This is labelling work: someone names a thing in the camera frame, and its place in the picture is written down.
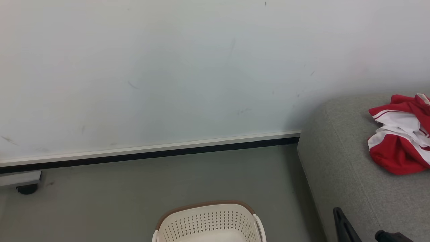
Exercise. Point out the grey fabric sofa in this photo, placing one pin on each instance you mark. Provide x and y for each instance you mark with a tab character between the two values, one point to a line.
346	174

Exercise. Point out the white laundry basket brown rim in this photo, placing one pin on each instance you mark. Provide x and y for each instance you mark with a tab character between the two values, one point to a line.
208	222

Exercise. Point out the white and black baseboard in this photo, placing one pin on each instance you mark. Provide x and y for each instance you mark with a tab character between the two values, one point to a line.
151	151

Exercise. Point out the grey cabinet with black caster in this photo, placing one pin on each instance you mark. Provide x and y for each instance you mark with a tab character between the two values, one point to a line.
18	178

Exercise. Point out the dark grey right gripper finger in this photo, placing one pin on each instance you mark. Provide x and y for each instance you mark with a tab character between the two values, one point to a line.
393	236
344	225

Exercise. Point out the red and white garment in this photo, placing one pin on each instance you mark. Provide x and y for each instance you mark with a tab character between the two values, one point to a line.
399	151

